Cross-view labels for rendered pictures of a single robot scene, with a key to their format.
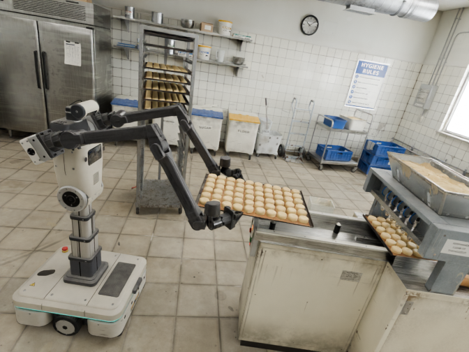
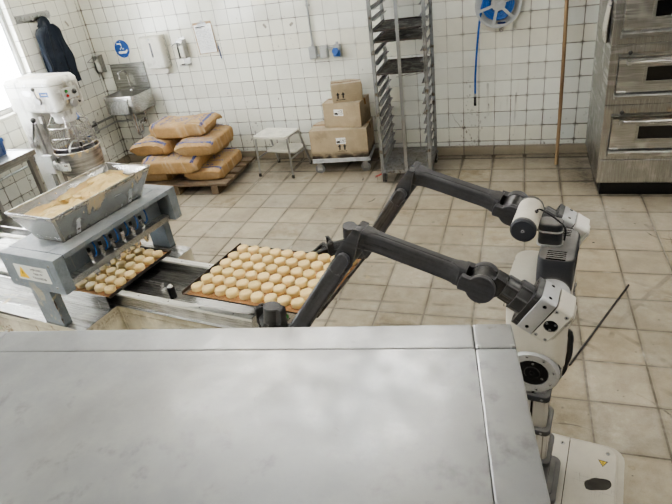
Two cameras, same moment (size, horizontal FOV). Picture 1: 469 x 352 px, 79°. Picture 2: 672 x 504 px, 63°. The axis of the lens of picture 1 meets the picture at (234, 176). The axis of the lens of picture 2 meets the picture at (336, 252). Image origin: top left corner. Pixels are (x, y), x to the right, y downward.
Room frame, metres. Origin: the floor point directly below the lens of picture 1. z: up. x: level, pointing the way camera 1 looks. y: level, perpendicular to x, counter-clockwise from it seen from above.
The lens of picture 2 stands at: (2.85, 1.01, 2.09)
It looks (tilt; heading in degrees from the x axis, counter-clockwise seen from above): 29 degrees down; 210
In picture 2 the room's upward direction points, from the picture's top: 8 degrees counter-clockwise
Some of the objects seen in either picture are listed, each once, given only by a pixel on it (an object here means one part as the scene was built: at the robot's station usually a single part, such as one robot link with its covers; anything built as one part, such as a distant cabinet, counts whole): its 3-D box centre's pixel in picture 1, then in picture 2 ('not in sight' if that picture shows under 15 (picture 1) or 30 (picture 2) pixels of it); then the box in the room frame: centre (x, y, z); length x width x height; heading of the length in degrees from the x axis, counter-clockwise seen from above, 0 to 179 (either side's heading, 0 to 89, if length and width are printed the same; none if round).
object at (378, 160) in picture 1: (380, 158); not in sight; (5.42, -2.77, 0.30); 0.60 x 0.40 x 0.20; 100
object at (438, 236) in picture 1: (414, 222); (105, 249); (1.43, -1.04, 1.01); 0.72 x 0.33 x 0.34; 1
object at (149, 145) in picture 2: not in sight; (163, 139); (-1.41, -3.45, 0.47); 0.72 x 0.42 x 0.17; 10
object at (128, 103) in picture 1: (131, 121); not in sight; (4.80, 1.94, 0.38); 0.64 x 0.54 x 0.77; 12
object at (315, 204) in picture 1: (319, 207); not in sight; (3.30, -1.17, 0.08); 0.30 x 0.22 x 0.16; 86
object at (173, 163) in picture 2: not in sight; (176, 160); (-1.22, -3.16, 0.32); 0.72 x 0.42 x 0.17; 104
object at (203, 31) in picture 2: not in sight; (206, 40); (-2.07, -3.10, 1.37); 0.27 x 0.02 x 0.40; 100
